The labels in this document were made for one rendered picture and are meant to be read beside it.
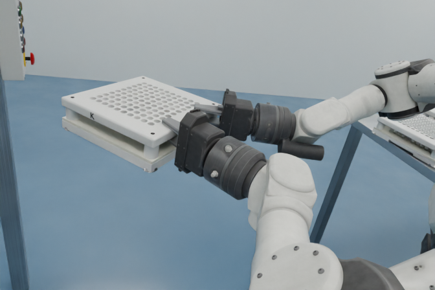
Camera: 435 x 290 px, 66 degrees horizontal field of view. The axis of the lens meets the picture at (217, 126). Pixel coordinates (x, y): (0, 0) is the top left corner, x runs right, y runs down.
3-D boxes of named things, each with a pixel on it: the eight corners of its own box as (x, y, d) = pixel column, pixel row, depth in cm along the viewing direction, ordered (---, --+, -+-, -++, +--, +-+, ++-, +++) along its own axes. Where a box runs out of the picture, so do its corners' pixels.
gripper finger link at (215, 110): (193, 105, 74) (221, 109, 75) (193, 111, 71) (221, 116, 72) (195, 99, 74) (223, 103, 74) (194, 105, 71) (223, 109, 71)
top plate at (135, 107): (221, 112, 79) (223, 104, 78) (153, 149, 59) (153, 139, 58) (142, 82, 89) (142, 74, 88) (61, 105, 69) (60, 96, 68)
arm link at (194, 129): (171, 115, 56) (227, 146, 50) (208, 103, 63) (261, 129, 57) (164, 177, 61) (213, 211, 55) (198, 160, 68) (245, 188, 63)
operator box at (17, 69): (26, 63, 117) (19, -16, 105) (24, 81, 103) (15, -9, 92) (6, 63, 114) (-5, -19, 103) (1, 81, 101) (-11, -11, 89)
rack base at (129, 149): (218, 131, 81) (219, 122, 80) (151, 173, 61) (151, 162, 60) (141, 100, 91) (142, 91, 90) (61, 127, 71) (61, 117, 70)
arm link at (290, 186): (254, 193, 57) (250, 244, 44) (270, 147, 54) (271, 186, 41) (290, 205, 56) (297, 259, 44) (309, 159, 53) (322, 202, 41)
